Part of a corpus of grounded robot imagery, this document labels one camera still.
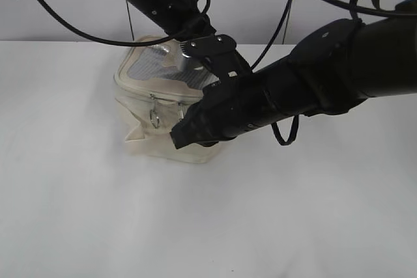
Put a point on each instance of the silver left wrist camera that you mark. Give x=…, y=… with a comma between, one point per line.
x=215, y=52

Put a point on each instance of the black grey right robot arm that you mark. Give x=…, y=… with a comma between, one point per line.
x=331, y=71

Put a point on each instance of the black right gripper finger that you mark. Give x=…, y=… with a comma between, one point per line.
x=193, y=129

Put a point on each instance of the cream fabric zipper bag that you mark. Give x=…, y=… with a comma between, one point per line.
x=149, y=84

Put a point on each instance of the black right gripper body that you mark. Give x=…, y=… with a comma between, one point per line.
x=249, y=103

